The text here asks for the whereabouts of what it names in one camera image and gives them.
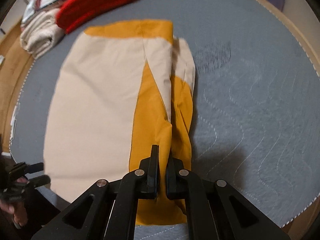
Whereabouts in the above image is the person's left hand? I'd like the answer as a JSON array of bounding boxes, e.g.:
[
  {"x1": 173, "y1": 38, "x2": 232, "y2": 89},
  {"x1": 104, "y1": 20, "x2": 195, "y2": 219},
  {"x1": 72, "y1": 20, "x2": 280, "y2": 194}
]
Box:
[{"x1": 0, "y1": 176, "x2": 28, "y2": 228}]

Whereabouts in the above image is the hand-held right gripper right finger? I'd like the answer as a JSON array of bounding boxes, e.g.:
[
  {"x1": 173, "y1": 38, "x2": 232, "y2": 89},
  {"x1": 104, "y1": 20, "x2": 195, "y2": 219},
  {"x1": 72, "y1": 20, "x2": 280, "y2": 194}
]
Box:
[{"x1": 166, "y1": 155, "x2": 292, "y2": 240}]

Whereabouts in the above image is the grey-blue quilted mat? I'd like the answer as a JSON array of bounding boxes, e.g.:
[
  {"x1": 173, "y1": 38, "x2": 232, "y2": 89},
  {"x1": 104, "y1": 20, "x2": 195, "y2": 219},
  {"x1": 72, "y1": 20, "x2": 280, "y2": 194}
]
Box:
[{"x1": 9, "y1": 0, "x2": 320, "y2": 240}]

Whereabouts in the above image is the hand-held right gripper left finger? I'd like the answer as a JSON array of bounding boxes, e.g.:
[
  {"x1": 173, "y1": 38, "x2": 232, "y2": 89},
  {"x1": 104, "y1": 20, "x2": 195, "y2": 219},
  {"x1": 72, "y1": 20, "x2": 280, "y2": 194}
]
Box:
[{"x1": 31, "y1": 144, "x2": 160, "y2": 240}]

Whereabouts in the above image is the red folded garment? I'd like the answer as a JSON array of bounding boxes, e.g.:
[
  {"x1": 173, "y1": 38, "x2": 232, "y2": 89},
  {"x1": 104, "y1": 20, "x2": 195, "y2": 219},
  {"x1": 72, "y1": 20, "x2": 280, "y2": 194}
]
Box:
[{"x1": 55, "y1": 0, "x2": 140, "y2": 34}]

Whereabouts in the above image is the beige and yellow garment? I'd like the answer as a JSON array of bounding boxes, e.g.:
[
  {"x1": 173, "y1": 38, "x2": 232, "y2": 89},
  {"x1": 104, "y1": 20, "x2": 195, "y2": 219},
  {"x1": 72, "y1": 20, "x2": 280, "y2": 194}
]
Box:
[{"x1": 42, "y1": 19, "x2": 196, "y2": 227}]

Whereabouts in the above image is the beige folded cloth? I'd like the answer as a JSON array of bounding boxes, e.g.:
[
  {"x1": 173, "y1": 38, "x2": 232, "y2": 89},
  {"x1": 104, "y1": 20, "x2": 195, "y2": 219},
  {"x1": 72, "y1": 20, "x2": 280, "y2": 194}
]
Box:
[{"x1": 20, "y1": 9, "x2": 66, "y2": 60}]

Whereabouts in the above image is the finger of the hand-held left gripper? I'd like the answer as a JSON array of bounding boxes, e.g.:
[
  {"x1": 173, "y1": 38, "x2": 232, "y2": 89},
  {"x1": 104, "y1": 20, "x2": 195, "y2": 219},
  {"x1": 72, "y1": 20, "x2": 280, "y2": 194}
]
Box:
[
  {"x1": 15, "y1": 162, "x2": 44, "y2": 175},
  {"x1": 24, "y1": 174, "x2": 51, "y2": 188}
]

